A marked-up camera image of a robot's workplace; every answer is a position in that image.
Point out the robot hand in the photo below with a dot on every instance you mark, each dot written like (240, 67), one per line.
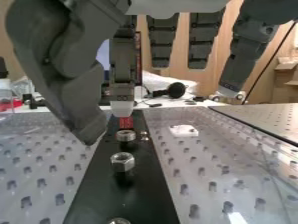
(66, 50)

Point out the smaller steel hex nut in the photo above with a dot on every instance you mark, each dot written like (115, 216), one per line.
(125, 135)

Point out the tiny steel nut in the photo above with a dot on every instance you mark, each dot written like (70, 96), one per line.
(143, 135)

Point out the larger steel hex nut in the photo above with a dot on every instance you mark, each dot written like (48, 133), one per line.
(122, 162)

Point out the small red block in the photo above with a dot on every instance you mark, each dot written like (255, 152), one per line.
(125, 122)

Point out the black headphones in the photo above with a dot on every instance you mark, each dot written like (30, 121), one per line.
(177, 90)

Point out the white desk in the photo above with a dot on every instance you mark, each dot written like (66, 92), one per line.
(177, 103)

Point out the black plate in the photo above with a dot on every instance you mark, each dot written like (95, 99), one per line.
(141, 200)

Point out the small white square bracket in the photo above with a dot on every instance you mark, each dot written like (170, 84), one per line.
(182, 130)

